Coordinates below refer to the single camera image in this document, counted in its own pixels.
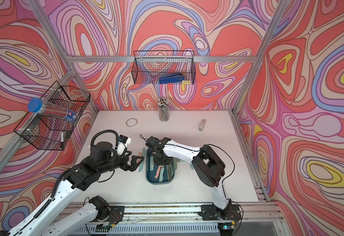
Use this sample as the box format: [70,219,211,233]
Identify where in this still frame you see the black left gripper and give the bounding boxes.
[97,149,145,176]

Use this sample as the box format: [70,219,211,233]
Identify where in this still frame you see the light blue ceramic fruit knife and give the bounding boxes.
[138,148,146,173]

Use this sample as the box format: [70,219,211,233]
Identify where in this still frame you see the pink ceramic fruit knife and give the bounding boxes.
[155,165,165,183]

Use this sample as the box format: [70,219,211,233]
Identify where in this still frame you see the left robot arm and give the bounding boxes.
[0,142,144,236]

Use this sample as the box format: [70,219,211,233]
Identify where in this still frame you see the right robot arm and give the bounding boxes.
[146,136,232,220]

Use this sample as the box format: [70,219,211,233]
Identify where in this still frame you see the teal plastic storage box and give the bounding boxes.
[145,148,177,185]

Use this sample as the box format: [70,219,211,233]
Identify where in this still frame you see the masking tape roll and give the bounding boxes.
[125,118,138,128]

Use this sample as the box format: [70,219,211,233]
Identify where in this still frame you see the pencil holder cup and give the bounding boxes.
[158,97,170,122]

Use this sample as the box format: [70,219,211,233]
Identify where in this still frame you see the blue tool in basket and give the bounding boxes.
[159,73,185,84]

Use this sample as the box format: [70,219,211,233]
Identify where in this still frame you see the clear bottle blue cap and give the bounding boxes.
[28,98,77,123]

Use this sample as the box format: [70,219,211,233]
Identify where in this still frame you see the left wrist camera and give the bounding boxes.
[118,135,132,147]

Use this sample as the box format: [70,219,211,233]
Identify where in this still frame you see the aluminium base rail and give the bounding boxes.
[110,202,285,224]

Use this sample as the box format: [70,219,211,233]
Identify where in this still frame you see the black wire basket back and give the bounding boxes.
[132,50,196,85]

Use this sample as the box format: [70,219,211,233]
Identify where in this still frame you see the black wire basket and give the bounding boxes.
[14,82,91,150]
[132,50,196,85]

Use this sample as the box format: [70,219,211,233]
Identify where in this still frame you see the black wire basket left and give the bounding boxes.
[14,82,91,150]

